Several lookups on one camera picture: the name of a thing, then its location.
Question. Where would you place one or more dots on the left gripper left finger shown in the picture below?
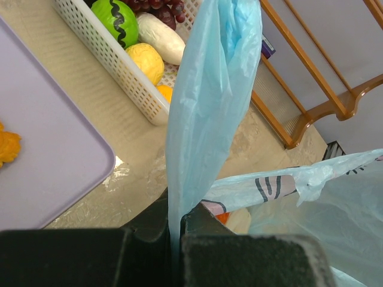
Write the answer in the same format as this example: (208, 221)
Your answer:
(135, 254)

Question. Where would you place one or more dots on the yellow lemon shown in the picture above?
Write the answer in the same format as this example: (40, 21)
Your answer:
(148, 60)

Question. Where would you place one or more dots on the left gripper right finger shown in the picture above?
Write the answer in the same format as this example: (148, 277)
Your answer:
(212, 255)

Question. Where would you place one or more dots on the white plastic basket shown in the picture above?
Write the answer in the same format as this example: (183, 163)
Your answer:
(80, 18)

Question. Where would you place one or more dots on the small orange pumpkin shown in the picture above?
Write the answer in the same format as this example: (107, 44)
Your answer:
(223, 217)

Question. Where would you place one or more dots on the green apple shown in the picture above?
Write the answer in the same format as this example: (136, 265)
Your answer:
(118, 19)

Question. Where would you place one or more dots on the blue plastic bag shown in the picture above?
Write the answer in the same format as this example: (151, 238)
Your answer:
(338, 201)

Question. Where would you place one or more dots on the lavender cutting board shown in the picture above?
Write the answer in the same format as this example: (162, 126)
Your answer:
(63, 157)

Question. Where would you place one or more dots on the small orange fruit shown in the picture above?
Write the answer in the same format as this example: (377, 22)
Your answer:
(166, 92)

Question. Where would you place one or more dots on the wooden rack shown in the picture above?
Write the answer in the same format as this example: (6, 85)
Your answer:
(327, 59)

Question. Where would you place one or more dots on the white daikon radish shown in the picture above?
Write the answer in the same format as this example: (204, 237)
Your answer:
(161, 37)

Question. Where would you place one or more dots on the purple grape bunch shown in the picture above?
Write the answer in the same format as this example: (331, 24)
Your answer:
(170, 12)

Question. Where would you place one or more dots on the orange sweet potato right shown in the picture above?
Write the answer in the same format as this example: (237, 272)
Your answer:
(10, 146)

